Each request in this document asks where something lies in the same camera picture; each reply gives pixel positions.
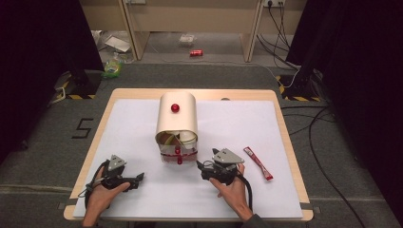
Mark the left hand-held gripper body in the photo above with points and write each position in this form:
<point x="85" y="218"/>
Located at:
<point x="114" y="172"/>

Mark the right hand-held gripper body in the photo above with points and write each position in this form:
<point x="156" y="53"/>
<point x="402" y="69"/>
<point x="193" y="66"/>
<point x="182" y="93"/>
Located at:
<point x="223" y="169"/>

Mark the red stick packet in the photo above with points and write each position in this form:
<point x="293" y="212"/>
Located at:
<point x="258" y="163"/>

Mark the cream roll-top box red knobs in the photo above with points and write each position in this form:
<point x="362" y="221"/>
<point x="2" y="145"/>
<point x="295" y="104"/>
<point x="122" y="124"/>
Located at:
<point x="176" y="118"/>

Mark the person's right hand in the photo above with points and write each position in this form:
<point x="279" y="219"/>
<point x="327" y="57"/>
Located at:
<point x="233" y="194"/>

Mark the person's left hand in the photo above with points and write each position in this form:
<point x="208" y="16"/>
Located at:
<point x="101" y="198"/>

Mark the white table sheet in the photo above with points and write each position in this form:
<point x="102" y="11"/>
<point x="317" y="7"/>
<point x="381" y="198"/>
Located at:
<point x="152" y="196"/>

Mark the white cup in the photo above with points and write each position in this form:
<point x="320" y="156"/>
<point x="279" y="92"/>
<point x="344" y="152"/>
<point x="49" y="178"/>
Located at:
<point x="187" y="137"/>

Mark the stand base with hazard tape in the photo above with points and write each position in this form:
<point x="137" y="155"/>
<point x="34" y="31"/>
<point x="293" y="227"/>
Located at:
<point x="80" y="87"/>
<point x="297" y="90"/>

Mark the red drink can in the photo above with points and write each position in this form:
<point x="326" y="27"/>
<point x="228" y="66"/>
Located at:
<point x="196" y="53"/>

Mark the green plastic bag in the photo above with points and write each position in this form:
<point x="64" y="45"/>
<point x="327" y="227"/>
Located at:
<point x="112" y="67"/>

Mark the clear plastic food container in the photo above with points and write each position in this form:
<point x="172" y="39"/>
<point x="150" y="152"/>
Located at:
<point x="187" y="40"/>

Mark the white flat paper box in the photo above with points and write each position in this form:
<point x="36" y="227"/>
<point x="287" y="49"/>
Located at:
<point x="118" y="43"/>

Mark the light wooden desk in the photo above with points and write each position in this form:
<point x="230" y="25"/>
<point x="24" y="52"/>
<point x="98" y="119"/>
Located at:
<point x="196" y="19"/>

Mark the black curtain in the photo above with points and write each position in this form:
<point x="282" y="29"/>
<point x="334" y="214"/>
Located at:
<point x="364" y="79"/>
<point x="34" y="63"/>

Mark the crumpled clear plastic bag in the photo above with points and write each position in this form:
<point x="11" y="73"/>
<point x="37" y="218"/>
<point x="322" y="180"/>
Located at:
<point x="97" y="38"/>

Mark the white wall socket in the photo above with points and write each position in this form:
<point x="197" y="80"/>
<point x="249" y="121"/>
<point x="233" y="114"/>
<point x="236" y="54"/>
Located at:
<point x="274" y="3"/>

